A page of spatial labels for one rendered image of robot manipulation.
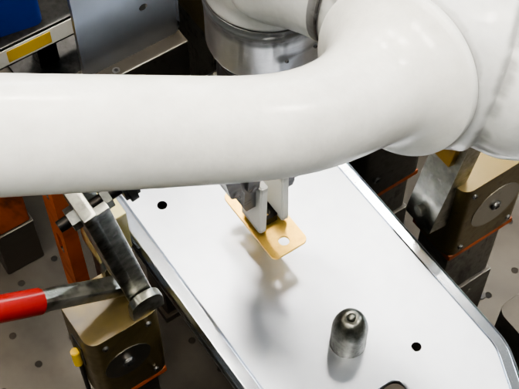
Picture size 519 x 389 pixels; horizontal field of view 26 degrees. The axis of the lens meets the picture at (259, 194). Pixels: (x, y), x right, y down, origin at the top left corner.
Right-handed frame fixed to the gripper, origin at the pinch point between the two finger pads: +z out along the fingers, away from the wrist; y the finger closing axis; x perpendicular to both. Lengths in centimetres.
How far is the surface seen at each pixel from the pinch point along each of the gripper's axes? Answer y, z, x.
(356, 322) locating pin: 0.1, 3.0, -13.5
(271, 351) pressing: -6.1, 7.7, -9.9
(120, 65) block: -0.6, 7.6, 25.7
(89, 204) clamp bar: -16.3, -13.8, -1.0
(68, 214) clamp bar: -17.9, -13.0, -0.5
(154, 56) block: 3.0, 7.7, 24.8
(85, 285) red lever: -17.9, -1.9, -0.2
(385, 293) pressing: 5.8, 7.7, -11.0
